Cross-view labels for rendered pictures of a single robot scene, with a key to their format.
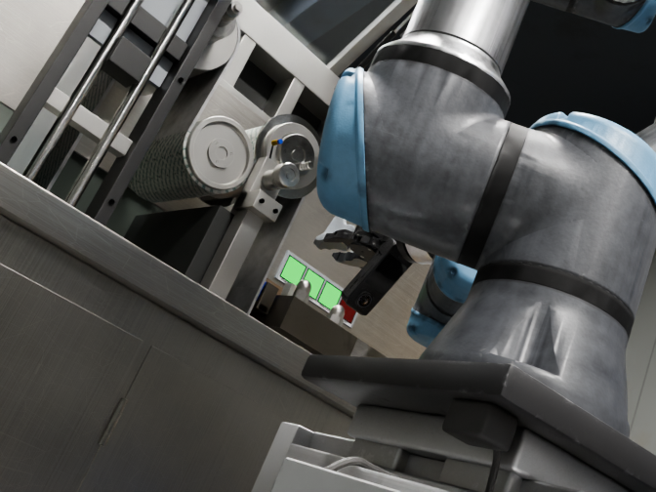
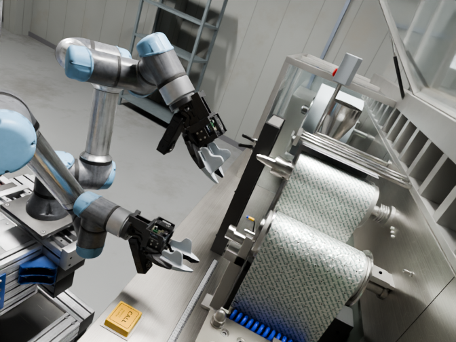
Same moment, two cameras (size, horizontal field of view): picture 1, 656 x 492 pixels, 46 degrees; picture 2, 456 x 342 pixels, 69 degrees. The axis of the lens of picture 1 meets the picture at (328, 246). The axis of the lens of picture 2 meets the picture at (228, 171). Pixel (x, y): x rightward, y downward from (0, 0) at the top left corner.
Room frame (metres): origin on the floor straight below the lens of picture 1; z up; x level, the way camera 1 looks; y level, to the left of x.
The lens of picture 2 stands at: (1.62, -0.51, 1.71)
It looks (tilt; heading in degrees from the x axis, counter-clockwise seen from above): 25 degrees down; 131
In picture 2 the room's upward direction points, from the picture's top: 22 degrees clockwise
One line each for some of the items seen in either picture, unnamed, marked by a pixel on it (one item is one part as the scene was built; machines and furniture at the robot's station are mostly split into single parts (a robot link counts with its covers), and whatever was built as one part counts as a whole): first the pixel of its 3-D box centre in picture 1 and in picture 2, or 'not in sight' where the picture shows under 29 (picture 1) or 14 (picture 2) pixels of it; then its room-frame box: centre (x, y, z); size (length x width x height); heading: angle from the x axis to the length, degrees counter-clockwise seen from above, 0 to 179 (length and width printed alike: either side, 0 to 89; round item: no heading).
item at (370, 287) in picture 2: not in sight; (371, 284); (1.49, 0.28, 1.25); 0.07 x 0.04 x 0.04; 33
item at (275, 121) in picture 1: (290, 156); (264, 231); (1.25, 0.12, 1.25); 0.15 x 0.01 x 0.15; 123
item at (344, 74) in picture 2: not in sight; (345, 68); (0.97, 0.60, 1.66); 0.07 x 0.07 x 0.10; 16
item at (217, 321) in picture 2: (302, 291); (220, 316); (1.31, 0.01, 1.05); 0.04 x 0.04 x 0.04
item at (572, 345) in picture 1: (531, 361); (49, 197); (0.53, -0.17, 0.87); 0.15 x 0.15 x 0.10
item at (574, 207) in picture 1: (568, 219); (55, 172); (0.54, -0.16, 0.98); 0.13 x 0.12 x 0.14; 80
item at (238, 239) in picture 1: (240, 243); (227, 270); (1.20, 0.13, 1.05); 0.06 x 0.05 x 0.31; 33
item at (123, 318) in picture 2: not in sight; (123, 318); (1.14, -0.14, 0.91); 0.07 x 0.07 x 0.02; 33
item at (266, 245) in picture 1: (246, 242); (282, 306); (1.39, 0.14, 1.11); 0.23 x 0.01 x 0.18; 33
